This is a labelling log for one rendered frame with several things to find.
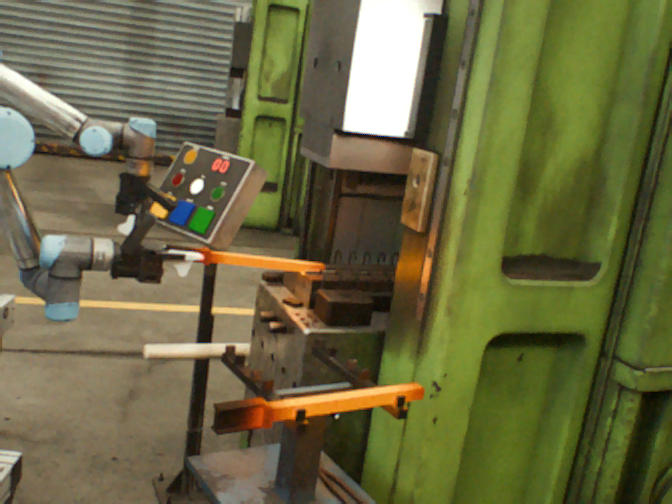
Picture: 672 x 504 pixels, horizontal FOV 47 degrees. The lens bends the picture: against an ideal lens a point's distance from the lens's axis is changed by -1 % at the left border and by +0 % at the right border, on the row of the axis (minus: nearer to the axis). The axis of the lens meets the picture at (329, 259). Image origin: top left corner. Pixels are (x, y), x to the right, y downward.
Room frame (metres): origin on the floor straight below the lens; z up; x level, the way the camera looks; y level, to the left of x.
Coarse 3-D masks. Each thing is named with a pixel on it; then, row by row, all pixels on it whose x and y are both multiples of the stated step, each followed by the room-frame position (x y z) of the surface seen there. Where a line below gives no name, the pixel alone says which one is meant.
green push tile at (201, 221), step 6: (198, 210) 2.25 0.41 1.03; (204, 210) 2.24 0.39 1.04; (210, 210) 2.23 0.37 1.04; (198, 216) 2.24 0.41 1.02; (204, 216) 2.22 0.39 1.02; (210, 216) 2.21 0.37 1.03; (192, 222) 2.24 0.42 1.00; (198, 222) 2.22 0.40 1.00; (204, 222) 2.21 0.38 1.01; (210, 222) 2.20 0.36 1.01; (192, 228) 2.22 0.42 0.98; (198, 228) 2.21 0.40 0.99; (204, 228) 2.19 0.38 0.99; (204, 234) 2.19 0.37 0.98
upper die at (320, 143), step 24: (312, 120) 1.95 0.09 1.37; (312, 144) 1.93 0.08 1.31; (336, 144) 1.83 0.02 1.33; (360, 144) 1.85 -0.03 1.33; (384, 144) 1.88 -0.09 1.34; (408, 144) 1.90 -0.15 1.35; (336, 168) 1.83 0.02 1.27; (360, 168) 1.86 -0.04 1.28; (384, 168) 1.88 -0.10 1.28; (408, 168) 1.91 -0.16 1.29
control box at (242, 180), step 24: (192, 144) 2.46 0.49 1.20; (192, 168) 2.39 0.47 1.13; (216, 168) 2.33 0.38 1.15; (240, 168) 2.28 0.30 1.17; (168, 192) 2.38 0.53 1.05; (240, 192) 2.24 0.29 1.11; (168, 216) 2.32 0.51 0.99; (192, 216) 2.26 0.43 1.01; (216, 216) 2.21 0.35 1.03; (240, 216) 2.25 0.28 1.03; (192, 240) 2.31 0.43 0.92; (216, 240) 2.18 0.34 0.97
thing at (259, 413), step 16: (400, 384) 1.35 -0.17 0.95; (416, 384) 1.36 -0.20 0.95; (240, 400) 1.16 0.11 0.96; (256, 400) 1.17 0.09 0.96; (288, 400) 1.21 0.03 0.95; (304, 400) 1.22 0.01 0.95; (320, 400) 1.23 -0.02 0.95; (336, 400) 1.24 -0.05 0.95; (352, 400) 1.26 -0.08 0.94; (368, 400) 1.28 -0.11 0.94; (384, 400) 1.30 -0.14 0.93; (224, 416) 1.12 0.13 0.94; (240, 416) 1.14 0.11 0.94; (256, 416) 1.16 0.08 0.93; (272, 416) 1.16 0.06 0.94; (288, 416) 1.18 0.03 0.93; (224, 432) 1.12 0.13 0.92
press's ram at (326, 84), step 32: (320, 0) 2.00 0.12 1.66; (352, 0) 1.82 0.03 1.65; (384, 0) 1.80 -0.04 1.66; (416, 0) 1.83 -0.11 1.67; (320, 32) 1.98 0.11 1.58; (352, 32) 1.80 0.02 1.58; (384, 32) 1.80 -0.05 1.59; (416, 32) 1.84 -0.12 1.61; (320, 64) 1.95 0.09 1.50; (352, 64) 1.78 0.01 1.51; (384, 64) 1.81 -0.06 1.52; (416, 64) 1.84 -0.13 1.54; (320, 96) 1.92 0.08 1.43; (352, 96) 1.78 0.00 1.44; (384, 96) 1.81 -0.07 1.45; (352, 128) 1.79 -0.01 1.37; (384, 128) 1.82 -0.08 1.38
